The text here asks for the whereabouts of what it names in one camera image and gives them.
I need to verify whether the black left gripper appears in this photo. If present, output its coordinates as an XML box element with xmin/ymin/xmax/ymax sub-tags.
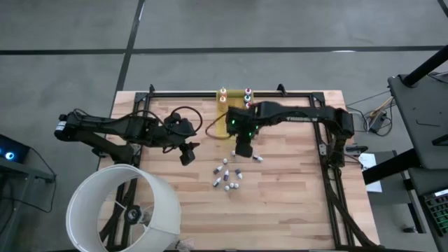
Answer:
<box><xmin>163</xmin><ymin>113</ymin><xmax>201</xmax><ymax>166</ymax></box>

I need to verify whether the yellow translucent plastic bin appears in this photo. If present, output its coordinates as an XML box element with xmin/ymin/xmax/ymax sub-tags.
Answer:
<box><xmin>214</xmin><ymin>89</ymin><xmax>256</xmax><ymax>140</ymax></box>

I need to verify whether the white lamp shade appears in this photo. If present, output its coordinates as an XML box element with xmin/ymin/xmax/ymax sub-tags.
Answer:
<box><xmin>65</xmin><ymin>163</ymin><xmax>182</xmax><ymax>252</ymax></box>

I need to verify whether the small pale lump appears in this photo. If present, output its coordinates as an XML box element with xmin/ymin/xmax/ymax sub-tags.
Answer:
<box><xmin>176</xmin><ymin>239</ymin><xmax>195</xmax><ymax>251</ymax></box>

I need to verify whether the white paper sheet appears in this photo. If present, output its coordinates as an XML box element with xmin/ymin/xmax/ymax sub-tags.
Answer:
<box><xmin>358</xmin><ymin>153</ymin><xmax>383</xmax><ymax>193</ymax></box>

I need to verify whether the black power strip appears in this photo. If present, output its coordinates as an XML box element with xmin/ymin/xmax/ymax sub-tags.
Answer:
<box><xmin>367</xmin><ymin>111</ymin><xmax>388</xmax><ymax>134</ymax></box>

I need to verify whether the black slanted beam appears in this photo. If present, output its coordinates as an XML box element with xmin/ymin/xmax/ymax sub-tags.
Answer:
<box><xmin>362</xmin><ymin>149</ymin><xmax>421</xmax><ymax>186</ymax></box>

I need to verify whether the grey glass side desk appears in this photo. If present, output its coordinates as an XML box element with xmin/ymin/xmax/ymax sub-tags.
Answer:
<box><xmin>0</xmin><ymin>146</ymin><xmax>57</xmax><ymax>214</ymax></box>

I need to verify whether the black computer with blue light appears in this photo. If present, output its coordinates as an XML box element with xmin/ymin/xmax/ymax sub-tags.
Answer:
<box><xmin>0</xmin><ymin>134</ymin><xmax>31</xmax><ymax>165</ymax></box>

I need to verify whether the grey side table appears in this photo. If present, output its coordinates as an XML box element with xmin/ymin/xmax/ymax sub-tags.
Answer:
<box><xmin>387</xmin><ymin>71</ymin><xmax>448</xmax><ymax>171</ymax></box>

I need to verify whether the black slanted pole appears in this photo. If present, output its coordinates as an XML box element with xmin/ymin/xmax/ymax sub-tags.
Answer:
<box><xmin>401</xmin><ymin>44</ymin><xmax>448</xmax><ymax>88</ymax></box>

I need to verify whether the backlit computer keyboard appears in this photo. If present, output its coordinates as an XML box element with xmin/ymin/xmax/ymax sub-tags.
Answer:
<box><xmin>423</xmin><ymin>188</ymin><xmax>448</xmax><ymax>239</ymax></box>

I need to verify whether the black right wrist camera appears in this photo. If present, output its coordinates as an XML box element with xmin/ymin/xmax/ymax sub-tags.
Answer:
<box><xmin>225</xmin><ymin>108</ymin><xmax>243</xmax><ymax>138</ymax></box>

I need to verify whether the black aluminium table frame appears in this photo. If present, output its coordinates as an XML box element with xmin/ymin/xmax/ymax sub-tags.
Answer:
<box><xmin>129</xmin><ymin>91</ymin><xmax>351</xmax><ymax>250</ymax></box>

